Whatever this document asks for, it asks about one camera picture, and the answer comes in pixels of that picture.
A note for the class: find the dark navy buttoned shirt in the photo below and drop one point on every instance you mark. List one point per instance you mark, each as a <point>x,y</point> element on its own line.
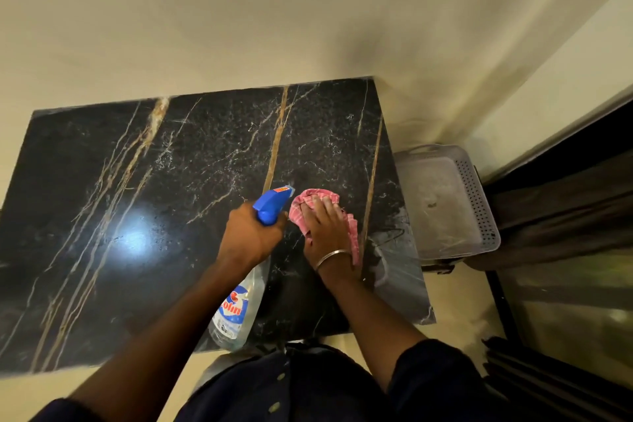
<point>316,387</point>

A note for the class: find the person's left forearm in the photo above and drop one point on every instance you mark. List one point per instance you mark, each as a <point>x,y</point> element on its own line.
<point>148,342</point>

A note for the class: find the blue trigger spray bottle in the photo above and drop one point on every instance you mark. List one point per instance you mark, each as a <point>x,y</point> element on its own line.
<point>247,288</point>

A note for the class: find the person's left hand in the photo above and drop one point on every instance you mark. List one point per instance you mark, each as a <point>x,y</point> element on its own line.
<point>245,237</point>

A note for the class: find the person's right middle finger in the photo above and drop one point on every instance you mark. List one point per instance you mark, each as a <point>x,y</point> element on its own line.
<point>320,206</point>

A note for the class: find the person's right hand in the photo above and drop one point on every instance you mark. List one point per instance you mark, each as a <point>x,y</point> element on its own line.
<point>326,232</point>

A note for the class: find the black window frame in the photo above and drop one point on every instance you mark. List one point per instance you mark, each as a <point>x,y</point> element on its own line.
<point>514,298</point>

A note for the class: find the dark brown curtain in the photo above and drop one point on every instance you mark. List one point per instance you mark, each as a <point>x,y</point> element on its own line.
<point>559,209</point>

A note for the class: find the thin metal bangle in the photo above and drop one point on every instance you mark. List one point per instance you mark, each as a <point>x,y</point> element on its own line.
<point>332,255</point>

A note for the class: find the person's right little finger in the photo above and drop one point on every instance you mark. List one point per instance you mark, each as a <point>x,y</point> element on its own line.
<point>342,217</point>

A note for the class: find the person's right forearm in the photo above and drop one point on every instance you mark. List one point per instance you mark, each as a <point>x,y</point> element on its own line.
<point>371,322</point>

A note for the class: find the grey perforated plastic basket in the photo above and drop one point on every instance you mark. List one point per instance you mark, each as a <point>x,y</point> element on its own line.
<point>445,204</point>

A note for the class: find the pink checked cleaning cloth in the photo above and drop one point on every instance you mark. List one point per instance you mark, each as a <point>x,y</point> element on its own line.
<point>309,201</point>

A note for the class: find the person's left fingers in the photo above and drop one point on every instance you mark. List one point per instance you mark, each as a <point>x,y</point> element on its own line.
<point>278,225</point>

